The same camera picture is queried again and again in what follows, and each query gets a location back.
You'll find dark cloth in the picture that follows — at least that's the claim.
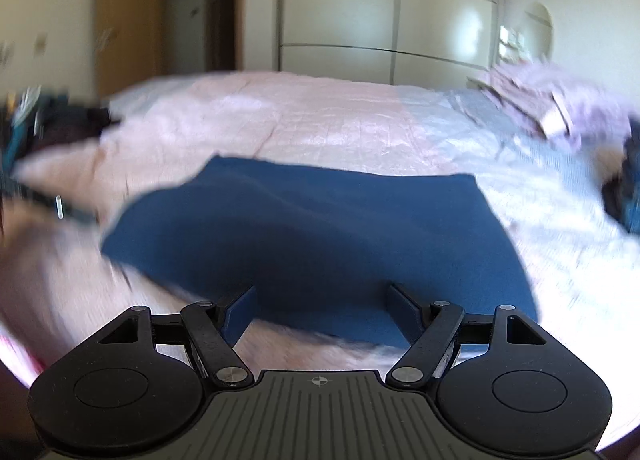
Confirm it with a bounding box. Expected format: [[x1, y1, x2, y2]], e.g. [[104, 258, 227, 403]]
[[601, 123, 640, 236]]

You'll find white curved wardrobe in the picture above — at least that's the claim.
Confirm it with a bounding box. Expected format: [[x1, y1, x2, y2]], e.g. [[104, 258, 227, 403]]
[[277, 0, 501, 87]]

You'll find light wooden door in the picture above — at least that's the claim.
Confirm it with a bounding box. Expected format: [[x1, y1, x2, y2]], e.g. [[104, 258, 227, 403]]
[[95, 0, 169, 97]]

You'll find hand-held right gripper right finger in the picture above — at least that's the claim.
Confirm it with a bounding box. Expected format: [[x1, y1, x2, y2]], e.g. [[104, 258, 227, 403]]
[[385, 281, 549, 388]]

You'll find black garment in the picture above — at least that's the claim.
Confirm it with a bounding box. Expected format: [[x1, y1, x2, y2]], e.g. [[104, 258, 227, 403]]
[[40, 103, 112, 139]]

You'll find round white wall fixture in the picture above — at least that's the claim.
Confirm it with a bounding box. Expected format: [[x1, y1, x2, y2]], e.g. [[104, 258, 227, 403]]
[[523, 1, 556, 61]]

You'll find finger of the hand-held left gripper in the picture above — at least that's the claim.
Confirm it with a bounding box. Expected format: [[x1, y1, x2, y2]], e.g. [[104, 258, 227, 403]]
[[10, 175, 101, 228]]

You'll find crumpled lilac cloth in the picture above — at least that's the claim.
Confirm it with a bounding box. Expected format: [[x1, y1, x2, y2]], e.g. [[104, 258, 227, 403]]
[[482, 58, 637, 152]]

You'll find dark wooden door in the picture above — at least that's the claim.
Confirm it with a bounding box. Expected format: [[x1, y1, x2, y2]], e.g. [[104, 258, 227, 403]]
[[205, 0, 239, 72]]

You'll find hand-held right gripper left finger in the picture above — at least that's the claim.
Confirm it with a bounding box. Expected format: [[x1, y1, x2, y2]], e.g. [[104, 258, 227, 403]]
[[96, 284, 259, 388]]

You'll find blue sweatshirt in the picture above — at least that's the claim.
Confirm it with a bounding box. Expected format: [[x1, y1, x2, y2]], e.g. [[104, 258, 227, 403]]
[[100, 154, 541, 350]]

